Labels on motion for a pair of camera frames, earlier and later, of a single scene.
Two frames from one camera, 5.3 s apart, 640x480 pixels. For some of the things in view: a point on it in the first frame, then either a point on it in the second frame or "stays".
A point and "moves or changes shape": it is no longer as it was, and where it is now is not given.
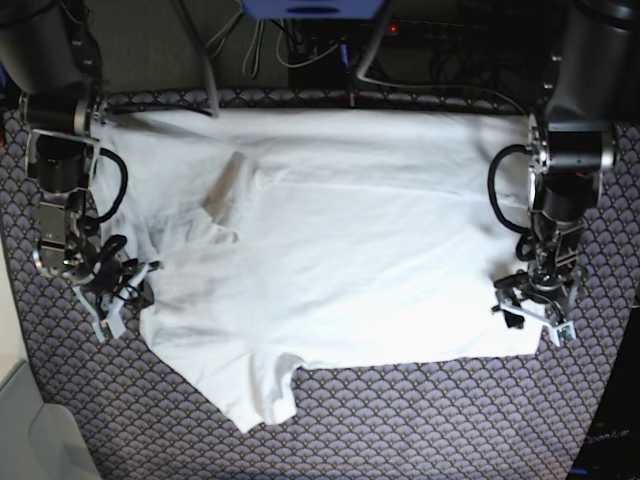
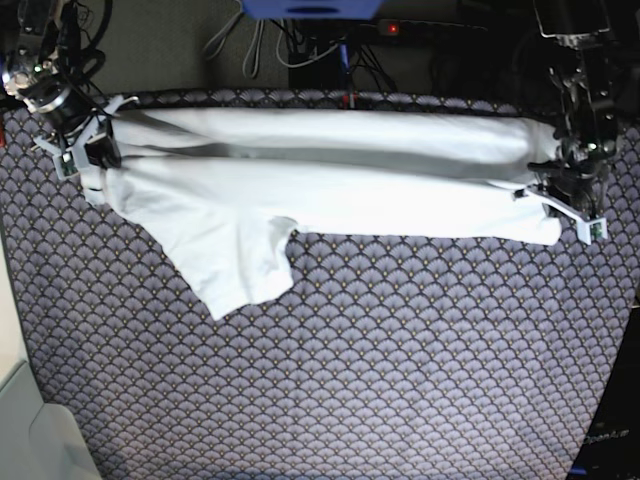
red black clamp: (351, 99) stays
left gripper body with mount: (110, 321) -> (71, 162)
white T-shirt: (280, 241) moves or changes shape
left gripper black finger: (146, 296) -> (103, 152)
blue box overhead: (313, 9) stays
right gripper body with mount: (561, 331) -> (590, 229)
